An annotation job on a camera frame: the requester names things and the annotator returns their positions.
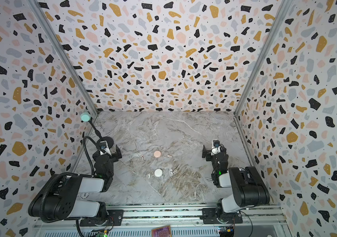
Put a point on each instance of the microphone stand with green ball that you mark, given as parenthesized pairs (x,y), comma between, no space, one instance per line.
(86,117)

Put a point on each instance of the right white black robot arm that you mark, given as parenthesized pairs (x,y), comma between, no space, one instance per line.
(247,187)

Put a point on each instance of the white earbud charging case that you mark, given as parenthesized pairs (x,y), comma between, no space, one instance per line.
(158,173)

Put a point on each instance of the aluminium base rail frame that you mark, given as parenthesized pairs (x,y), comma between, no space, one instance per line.
(184,221)

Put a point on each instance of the right small electronics board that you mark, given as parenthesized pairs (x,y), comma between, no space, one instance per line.
(226,231)

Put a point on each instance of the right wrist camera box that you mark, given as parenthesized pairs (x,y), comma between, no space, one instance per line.
(215,146)

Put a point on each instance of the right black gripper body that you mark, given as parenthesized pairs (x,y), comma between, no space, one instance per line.
(212,155)

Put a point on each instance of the pink earbud charging case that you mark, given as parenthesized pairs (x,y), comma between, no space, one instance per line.
(157,154)

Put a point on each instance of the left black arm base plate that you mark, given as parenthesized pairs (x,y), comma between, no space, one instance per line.
(113,216)

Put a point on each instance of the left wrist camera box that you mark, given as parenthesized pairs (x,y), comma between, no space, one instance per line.
(103,145)

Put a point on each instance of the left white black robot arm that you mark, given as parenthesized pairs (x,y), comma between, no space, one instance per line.
(57,200)

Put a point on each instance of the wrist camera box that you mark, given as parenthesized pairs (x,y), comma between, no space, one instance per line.
(103,145)
(215,146)

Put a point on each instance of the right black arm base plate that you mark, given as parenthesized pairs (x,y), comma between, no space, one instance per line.
(218,216)

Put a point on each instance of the pink circuit board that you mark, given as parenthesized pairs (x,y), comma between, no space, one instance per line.
(164,231)

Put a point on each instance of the small electronics board with leds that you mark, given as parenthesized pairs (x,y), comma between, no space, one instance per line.
(103,233)

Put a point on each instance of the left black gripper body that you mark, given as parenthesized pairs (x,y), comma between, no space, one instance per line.
(109,154)

